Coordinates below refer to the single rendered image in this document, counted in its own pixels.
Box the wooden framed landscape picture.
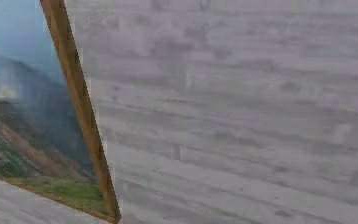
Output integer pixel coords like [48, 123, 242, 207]
[0, 0, 123, 224]

